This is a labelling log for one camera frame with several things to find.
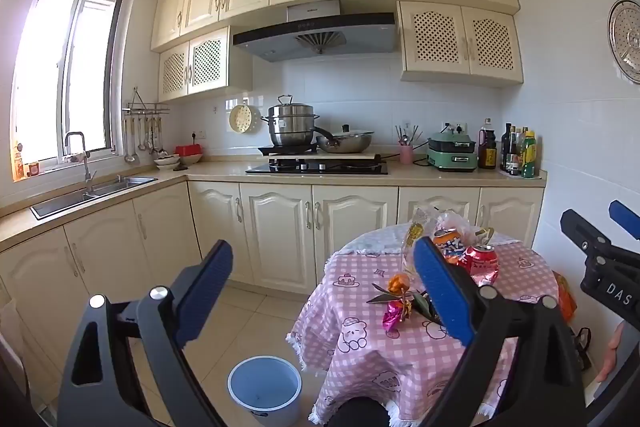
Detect dark green foil wrapper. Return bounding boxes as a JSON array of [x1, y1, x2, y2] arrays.
[[366, 282, 401, 306], [410, 289, 444, 326]]

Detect pink checkered tablecloth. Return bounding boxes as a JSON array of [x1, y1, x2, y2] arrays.
[[286, 222, 561, 426]]

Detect red soda can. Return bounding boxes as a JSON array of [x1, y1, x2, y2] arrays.
[[457, 244, 501, 288]]

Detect magenta foil wrapper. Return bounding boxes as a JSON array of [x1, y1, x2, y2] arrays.
[[382, 299, 413, 334]]

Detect kitchen window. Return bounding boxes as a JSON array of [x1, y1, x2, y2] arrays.
[[12, 0, 126, 180]]

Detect grey range hood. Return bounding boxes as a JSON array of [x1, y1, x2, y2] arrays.
[[231, 0, 398, 63]]

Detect clear plastic bag with barcode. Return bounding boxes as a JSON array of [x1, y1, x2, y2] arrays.
[[403, 205, 437, 270]]

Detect tall dark glass bottle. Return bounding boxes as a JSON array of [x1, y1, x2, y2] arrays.
[[501, 123, 514, 170]]

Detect pale blue trash bin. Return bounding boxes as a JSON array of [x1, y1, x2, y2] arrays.
[[227, 355, 303, 426]]

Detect orange seasoning bottle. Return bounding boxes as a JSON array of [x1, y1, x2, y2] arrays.
[[12, 142, 26, 182]]

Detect black power cable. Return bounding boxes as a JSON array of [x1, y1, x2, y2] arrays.
[[374, 152, 432, 168]]

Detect row of hanging kitchen utensils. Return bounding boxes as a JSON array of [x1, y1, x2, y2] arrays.
[[122, 113, 170, 166]]

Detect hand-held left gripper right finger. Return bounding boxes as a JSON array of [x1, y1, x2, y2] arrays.
[[412, 236, 588, 427]]

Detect person's right hand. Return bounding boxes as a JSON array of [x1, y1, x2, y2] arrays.
[[595, 321, 627, 384]]

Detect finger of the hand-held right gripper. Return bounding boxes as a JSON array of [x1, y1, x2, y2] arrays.
[[608, 200, 640, 241], [559, 208, 615, 261]]

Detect stainless steel steamer pot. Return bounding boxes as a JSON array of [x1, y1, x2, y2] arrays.
[[260, 95, 321, 148]]

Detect metal wok with lid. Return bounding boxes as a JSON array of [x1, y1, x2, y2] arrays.
[[314, 124, 375, 154]]

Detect black gas stove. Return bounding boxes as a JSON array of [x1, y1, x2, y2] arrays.
[[245, 157, 389, 176]]

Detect green electric cooker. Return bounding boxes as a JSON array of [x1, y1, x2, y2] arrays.
[[426, 123, 478, 172]]

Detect crushed orange soda can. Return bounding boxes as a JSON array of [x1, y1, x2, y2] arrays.
[[432, 228, 463, 265]]

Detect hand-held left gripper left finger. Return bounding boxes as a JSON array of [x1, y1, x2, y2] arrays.
[[56, 239, 235, 427]]

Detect orange foil wrapper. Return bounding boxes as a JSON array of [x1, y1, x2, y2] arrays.
[[387, 273, 412, 298]]

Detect wide cream lattice cabinet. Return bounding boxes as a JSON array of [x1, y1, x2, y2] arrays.
[[396, 0, 525, 86]]

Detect pale yellow perforated tray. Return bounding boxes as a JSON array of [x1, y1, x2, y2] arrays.
[[229, 104, 262, 135]]

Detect wooden cutting board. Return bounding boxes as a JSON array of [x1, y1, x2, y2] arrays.
[[268, 150, 381, 162]]

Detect cream base cabinets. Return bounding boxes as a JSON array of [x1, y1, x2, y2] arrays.
[[0, 167, 547, 358]]

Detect chrome sink faucet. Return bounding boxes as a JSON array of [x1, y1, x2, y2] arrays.
[[63, 131, 97, 195]]

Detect metal wall utensil rack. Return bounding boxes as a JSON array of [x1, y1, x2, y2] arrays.
[[122, 87, 171, 116]]

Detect orange plastic bag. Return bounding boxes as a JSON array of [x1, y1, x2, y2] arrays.
[[554, 272, 577, 323]]

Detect small cream lattice cabinet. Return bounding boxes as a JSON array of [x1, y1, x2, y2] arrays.
[[158, 25, 253, 104]]

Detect stainless steel sink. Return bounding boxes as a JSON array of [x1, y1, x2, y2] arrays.
[[30, 176, 158, 221]]

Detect large dark sauce bottle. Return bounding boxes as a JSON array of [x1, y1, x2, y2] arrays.
[[477, 118, 498, 170]]

